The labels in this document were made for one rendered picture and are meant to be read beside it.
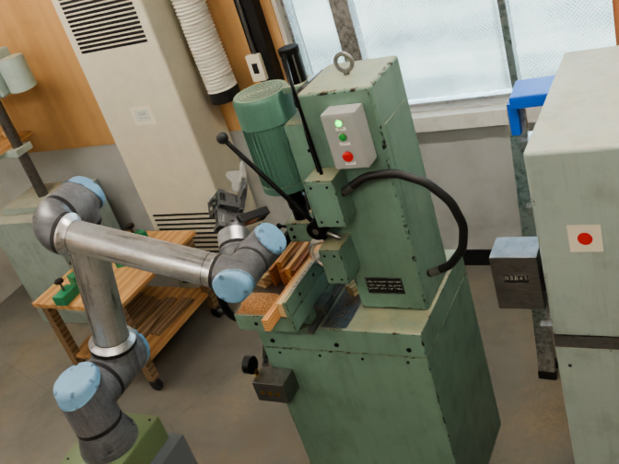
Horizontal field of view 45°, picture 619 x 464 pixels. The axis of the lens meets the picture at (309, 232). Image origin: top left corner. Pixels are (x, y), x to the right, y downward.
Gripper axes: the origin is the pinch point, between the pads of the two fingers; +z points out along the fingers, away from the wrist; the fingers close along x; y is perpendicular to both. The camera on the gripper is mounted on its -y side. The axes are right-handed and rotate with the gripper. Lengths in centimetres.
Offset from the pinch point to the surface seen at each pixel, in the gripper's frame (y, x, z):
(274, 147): -9.6, -9.5, 5.7
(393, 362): -53, 11, -50
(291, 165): -16.3, -7.3, 2.6
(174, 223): -57, 163, 98
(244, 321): -17.1, 33.2, -28.9
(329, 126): -9.8, -35.2, -7.0
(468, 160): -146, 32, 66
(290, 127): -10.0, -18.7, 6.1
